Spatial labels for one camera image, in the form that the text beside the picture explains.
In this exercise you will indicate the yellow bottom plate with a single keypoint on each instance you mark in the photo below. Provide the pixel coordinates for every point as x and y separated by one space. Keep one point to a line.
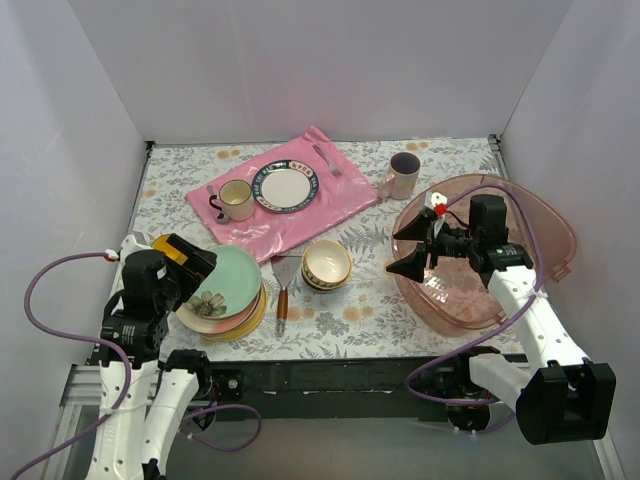
242 330

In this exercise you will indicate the pink mug purple inside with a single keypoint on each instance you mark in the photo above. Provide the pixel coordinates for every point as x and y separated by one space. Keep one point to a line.
401 178

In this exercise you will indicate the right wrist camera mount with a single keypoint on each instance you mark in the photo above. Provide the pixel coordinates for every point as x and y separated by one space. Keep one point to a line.
434 211

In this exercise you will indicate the pink cream branch plate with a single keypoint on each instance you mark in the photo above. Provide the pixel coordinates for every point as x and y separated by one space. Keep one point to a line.
218 326

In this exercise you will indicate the pink transparent plastic bin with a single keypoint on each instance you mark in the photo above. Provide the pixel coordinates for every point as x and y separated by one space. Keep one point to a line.
452 297

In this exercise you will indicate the green rimmed white plate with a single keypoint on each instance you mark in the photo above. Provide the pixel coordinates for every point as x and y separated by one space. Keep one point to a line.
285 186

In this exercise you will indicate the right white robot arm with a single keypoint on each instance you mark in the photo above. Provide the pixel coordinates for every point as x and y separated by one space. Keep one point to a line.
563 396

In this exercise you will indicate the yellow orange cup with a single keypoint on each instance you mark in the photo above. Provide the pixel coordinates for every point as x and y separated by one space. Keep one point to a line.
161 243

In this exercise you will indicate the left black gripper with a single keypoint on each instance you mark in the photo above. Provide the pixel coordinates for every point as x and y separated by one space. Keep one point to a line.
195 261

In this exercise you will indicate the yellow rimmed cream bowl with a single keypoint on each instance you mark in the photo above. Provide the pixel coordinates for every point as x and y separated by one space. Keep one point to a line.
326 263

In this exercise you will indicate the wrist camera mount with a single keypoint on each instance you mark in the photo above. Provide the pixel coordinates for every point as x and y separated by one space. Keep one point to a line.
131 244
434 211

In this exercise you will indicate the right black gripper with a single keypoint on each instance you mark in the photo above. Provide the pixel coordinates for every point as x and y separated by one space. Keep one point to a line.
430 245

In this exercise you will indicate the metal spatula wooden handle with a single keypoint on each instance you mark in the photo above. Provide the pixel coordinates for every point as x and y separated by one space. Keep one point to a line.
285 268

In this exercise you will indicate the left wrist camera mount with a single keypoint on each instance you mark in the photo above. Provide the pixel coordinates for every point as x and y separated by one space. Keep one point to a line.
131 244

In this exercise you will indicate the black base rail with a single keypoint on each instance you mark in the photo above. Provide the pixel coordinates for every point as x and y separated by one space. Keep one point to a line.
325 388

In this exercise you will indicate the silver fork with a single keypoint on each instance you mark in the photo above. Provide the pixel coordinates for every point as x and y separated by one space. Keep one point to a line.
333 168

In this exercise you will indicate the mint green flower plate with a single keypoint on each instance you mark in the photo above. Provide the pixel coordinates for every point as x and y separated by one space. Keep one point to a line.
230 288

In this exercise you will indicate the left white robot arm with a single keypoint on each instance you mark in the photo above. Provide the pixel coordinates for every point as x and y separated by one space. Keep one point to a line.
144 399

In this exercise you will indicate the cream mug black handle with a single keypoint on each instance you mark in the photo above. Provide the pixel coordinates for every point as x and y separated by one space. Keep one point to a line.
237 199

